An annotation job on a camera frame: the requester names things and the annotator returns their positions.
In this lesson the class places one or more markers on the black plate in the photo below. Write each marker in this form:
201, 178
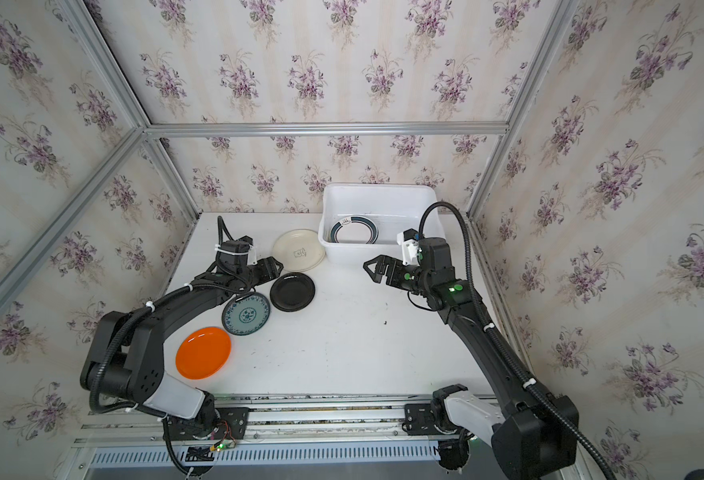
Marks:
292, 292

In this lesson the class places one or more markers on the orange plate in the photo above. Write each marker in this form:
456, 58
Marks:
203, 353

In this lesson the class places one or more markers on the white plate green red rim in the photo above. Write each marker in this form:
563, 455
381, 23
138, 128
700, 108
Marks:
354, 230

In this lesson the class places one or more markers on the cream plate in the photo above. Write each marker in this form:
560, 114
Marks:
299, 250

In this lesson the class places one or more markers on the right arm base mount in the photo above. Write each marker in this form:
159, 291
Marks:
453, 410

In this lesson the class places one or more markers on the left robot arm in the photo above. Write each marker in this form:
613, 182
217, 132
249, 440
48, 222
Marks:
125, 366

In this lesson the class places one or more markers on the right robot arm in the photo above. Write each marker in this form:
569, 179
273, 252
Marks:
531, 432

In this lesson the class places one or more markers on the white plastic bin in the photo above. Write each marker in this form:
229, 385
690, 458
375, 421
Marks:
393, 208

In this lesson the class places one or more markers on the aluminium frame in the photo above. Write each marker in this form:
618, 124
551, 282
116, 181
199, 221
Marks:
146, 134

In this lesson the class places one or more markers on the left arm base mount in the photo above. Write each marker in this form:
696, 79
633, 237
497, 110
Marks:
222, 428

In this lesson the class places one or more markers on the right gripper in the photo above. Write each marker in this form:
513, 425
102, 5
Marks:
398, 274

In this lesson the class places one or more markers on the teal patterned plate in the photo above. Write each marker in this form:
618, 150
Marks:
246, 316

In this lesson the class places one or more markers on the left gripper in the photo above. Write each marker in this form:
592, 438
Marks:
262, 268

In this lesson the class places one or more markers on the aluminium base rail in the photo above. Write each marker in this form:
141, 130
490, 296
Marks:
264, 431

